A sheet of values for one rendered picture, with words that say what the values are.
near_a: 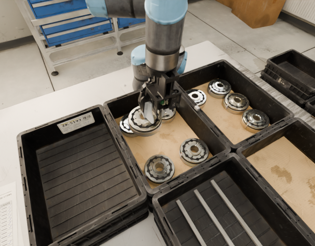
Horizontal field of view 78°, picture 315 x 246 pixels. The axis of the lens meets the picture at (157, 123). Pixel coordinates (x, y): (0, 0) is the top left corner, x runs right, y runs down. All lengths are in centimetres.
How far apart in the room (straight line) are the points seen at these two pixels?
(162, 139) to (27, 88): 207
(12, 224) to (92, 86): 74
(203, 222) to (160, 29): 54
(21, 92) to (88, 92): 148
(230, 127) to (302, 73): 120
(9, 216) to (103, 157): 40
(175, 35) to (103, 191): 52
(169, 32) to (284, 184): 62
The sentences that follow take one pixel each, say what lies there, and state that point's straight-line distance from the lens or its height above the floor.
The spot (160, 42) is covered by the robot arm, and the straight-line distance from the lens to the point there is 40.
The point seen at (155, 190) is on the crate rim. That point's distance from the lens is 57.
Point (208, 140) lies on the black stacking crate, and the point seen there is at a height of 87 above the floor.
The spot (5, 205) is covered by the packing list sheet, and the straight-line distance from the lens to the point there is 98.
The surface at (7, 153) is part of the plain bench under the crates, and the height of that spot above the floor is 70.
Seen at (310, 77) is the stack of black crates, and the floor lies 49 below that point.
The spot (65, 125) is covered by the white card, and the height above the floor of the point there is 90.
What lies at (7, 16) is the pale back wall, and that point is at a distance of 330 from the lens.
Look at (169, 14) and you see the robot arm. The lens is 38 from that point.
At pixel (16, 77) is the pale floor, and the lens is 284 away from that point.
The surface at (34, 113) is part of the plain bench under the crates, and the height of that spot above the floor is 70.
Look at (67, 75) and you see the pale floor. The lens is 258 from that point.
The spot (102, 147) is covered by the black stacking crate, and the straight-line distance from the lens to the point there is 78.
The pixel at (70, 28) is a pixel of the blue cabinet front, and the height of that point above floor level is 46.
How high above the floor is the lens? 147
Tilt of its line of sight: 52 degrees down
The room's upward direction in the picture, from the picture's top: straight up
